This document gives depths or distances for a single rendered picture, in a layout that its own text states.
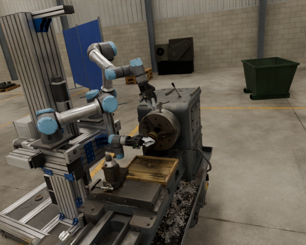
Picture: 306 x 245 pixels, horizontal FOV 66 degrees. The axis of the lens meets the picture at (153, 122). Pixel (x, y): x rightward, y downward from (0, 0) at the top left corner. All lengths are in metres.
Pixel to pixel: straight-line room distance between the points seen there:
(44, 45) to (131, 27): 10.69
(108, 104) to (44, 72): 0.59
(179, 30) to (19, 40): 10.20
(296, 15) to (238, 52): 2.45
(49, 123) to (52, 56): 0.63
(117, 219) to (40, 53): 1.29
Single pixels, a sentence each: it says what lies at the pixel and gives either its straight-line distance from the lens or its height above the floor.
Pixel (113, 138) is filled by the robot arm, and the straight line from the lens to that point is 1.77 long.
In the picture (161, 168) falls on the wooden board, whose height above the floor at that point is 0.89.
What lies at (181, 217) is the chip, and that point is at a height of 0.59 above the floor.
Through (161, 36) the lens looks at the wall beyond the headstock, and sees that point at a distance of 12.03.
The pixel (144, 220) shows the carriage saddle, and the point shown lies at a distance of 1.31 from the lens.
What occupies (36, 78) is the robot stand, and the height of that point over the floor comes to 1.59.
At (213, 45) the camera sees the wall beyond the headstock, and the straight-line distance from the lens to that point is 11.58.
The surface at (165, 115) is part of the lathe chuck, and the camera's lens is 1.76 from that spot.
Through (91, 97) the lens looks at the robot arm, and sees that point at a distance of 2.07.
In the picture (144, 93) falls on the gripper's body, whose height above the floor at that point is 1.44.
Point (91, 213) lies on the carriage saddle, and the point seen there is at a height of 0.91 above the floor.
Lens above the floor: 1.80
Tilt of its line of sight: 21 degrees down
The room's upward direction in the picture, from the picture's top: 7 degrees counter-clockwise
